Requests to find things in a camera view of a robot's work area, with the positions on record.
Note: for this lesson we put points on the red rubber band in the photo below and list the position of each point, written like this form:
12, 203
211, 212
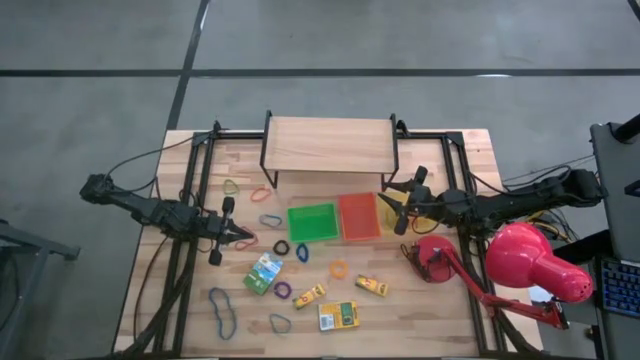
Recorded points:
245, 248

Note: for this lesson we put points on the large blue rubber band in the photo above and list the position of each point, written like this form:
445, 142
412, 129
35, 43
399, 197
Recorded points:
210, 300

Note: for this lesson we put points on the large yellow crayon box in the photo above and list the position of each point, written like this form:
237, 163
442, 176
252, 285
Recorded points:
338, 316

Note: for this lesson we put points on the green plastic basket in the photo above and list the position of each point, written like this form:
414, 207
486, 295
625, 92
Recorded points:
314, 223

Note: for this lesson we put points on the black metal rig frame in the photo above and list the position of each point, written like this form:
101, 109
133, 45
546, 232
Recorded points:
240, 135

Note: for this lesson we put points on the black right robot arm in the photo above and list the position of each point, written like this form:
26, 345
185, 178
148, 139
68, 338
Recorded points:
525, 197

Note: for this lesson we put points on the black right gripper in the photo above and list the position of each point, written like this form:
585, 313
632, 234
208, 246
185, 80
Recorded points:
422, 200

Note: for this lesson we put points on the red desk lamp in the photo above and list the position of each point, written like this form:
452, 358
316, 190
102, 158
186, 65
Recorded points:
520, 255

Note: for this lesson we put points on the orange plastic basket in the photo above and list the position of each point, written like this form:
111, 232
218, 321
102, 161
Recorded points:
359, 217

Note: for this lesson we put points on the grey metal furniture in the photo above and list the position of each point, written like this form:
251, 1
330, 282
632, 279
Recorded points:
30, 242

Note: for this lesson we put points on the yellow plastic basket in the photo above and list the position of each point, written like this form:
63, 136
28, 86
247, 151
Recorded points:
380, 230

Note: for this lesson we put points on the green rubber band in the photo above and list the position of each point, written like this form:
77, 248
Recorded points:
223, 188

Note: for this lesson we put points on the small yellow crayon pack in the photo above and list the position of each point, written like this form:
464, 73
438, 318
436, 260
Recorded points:
309, 296
372, 285

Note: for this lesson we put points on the blue-grey rubber band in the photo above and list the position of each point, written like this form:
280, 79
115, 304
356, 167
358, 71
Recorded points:
261, 220
271, 322

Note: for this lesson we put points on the wooden desk shelf riser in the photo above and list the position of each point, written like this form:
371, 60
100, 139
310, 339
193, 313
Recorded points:
327, 145

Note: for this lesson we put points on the green blue crayon box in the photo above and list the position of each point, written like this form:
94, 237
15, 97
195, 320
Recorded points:
263, 274

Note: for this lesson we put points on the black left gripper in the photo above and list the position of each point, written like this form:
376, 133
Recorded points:
217, 230

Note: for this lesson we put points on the orange rubber band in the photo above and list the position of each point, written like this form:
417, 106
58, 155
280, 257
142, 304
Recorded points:
252, 196

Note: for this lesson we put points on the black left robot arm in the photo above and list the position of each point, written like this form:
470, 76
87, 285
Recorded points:
150, 212

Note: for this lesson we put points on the grey cart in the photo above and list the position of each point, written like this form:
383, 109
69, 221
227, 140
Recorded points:
620, 170

